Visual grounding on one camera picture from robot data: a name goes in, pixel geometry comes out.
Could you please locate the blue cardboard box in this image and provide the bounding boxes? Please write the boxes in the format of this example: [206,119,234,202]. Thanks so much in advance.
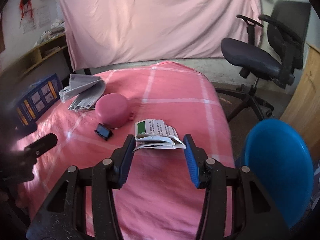
[13,74,63,128]

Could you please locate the small black device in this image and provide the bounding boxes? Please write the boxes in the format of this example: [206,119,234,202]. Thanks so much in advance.
[95,123,113,141]

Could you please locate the folded grey newspaper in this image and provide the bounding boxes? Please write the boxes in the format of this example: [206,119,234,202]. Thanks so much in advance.
[59,74,106,112]

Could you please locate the wooden shelf desk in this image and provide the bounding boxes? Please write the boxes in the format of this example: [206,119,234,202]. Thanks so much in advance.
[1,34,73,85]

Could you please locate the pink round bowl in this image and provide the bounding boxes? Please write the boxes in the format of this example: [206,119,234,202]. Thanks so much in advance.
[95,93,135,129]

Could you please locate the wooden cabinet panel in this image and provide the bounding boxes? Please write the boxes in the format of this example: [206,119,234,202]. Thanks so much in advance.
[280,45,320,160]

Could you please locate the pink checked table cloth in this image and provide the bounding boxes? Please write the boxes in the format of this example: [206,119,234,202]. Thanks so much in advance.
[16,61,234,239]

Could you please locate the black office chair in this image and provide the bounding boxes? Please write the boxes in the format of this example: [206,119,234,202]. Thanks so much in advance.
[216,0,311,121]

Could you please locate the red wall ornament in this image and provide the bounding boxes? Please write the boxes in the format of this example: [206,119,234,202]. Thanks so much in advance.
[19,0,34,24]

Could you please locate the pink hanging wall sheet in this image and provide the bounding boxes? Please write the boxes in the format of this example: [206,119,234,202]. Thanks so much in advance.
[59,0,261,70]

